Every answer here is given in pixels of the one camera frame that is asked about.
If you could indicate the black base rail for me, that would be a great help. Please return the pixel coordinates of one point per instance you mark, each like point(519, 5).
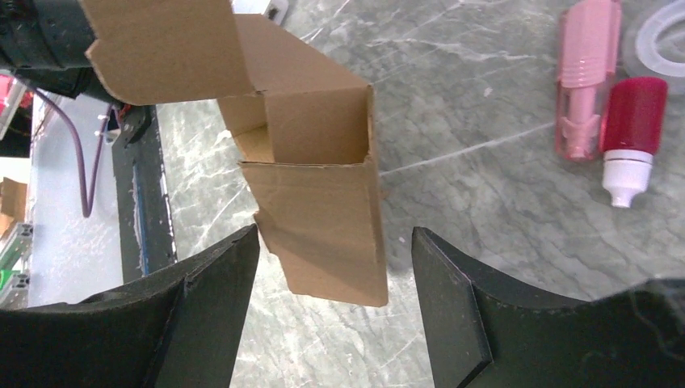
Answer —
point(146, 229)

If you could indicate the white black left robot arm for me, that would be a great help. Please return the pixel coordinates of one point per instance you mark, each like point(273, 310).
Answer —
point(44, 44)

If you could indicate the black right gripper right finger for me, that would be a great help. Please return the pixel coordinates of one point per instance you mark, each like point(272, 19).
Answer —
point(485, 328)

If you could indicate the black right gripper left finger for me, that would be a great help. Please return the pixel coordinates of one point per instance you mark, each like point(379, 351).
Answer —
point(178, 327)

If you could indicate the red white small bottle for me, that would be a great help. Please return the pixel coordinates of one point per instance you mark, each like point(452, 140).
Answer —
point(632, 136)

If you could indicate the pink tube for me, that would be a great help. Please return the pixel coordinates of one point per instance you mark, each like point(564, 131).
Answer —
point(588, 39)

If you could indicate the brown cardboard box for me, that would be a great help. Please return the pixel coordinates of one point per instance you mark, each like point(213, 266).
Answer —
point(303, 123)

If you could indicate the clear tape roll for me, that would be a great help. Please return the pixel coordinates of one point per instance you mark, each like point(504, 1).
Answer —
point(644, 43)

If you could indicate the white plastic case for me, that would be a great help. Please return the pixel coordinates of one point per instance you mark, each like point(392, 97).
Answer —
point(274, 10)

